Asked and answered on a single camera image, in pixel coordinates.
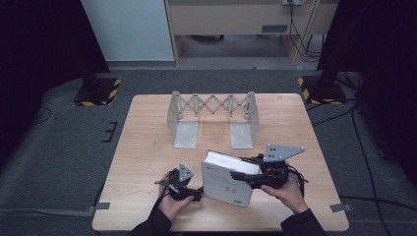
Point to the dark curtain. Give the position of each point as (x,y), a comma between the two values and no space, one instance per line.
(380,39)
(42,42)

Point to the wooden desk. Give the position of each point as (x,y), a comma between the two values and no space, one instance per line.
(229,16)

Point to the grey tape strip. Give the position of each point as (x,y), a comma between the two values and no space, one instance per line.
(100,207)
(341,207)

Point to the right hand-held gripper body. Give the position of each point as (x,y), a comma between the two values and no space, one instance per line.
(275,167)

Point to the white power strip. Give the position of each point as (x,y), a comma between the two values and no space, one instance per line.
(293,2)

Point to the white panel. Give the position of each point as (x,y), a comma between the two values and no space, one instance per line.
(128,29)

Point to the person's left hand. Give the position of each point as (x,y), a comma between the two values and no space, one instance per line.
(173,205)

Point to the person's right hand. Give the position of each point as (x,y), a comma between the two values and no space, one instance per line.
(288,195)

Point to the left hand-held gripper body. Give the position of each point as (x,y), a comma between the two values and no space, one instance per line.
(182,183)

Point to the white thick book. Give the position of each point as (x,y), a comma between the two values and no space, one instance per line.
(223,183)

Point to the striped black stand base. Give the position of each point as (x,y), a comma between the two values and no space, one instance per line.
(98,93)
(323,91)

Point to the grey expandable metal book rack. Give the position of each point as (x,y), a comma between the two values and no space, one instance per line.
(213,114)

